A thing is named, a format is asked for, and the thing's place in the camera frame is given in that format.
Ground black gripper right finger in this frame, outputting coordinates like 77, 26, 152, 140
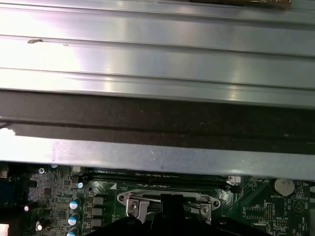
171, 193, 272, 236

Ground black PC case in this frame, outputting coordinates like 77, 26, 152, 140
0, 88, 315, 181

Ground green motherboard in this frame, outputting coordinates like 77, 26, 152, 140
0, 165, 315, 236

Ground silver coin battery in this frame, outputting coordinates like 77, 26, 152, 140
274, 178, 295, 197

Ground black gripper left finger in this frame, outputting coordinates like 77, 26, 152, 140
86, 193, 173, 236

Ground thin metal locking lever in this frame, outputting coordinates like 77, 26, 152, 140
127, 193, 206, 211

